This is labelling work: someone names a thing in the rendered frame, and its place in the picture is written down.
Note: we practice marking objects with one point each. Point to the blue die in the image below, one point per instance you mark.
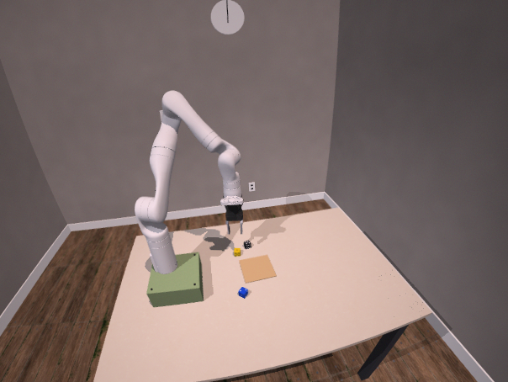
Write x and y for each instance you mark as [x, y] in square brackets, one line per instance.
[243, 292]

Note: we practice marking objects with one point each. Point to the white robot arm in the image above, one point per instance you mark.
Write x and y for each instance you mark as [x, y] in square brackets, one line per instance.
[175, 108]

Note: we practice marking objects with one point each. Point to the tan square mat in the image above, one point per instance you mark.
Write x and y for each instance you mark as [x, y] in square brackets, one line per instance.
[257, 268]

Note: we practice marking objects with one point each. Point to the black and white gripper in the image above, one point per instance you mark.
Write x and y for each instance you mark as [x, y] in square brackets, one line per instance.
[233, 201]

